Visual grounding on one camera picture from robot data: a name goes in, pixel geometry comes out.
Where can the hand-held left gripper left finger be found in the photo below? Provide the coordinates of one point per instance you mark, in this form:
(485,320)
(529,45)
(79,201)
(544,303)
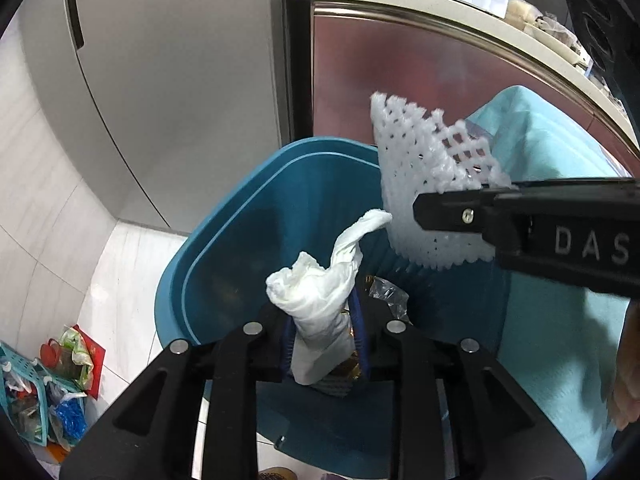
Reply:
(287,355)

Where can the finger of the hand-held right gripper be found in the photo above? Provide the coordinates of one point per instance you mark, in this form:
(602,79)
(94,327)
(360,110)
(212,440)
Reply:
(450,212)

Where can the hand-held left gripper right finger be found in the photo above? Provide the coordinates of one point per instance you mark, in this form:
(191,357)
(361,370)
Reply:
(361,345)

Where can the white tissue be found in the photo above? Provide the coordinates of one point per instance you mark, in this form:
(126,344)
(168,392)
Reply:
(320,300)

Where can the white foam fruit net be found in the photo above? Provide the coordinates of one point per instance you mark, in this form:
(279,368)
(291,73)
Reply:
(415,160)

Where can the blue plastic bin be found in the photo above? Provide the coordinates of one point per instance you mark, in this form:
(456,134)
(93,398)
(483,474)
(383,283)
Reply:
(225,220)

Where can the person's right hand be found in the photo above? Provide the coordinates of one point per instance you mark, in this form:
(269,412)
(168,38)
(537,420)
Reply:
(629,385)

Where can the brown foil wrapper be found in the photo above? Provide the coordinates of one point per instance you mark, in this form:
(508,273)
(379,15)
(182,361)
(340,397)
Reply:
(348,369)

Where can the clear plastic wrapper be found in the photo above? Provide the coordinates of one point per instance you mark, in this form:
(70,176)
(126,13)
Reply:
(390,297)

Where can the mauve base cabinet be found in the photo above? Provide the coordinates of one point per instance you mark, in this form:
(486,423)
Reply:
(400,60)

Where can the red shopping bag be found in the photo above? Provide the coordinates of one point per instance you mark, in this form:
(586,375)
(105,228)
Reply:
(75,355)

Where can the clear food container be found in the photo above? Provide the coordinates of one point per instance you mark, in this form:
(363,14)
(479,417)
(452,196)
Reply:
(522,12)

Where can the blue net bag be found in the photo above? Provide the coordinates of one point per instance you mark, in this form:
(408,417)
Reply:
(70,420)

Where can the teal plastic basket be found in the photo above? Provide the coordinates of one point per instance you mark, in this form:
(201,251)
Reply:
(25,395)

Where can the grey refrigerator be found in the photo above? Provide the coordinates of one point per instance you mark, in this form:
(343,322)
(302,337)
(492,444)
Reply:
(175,85)

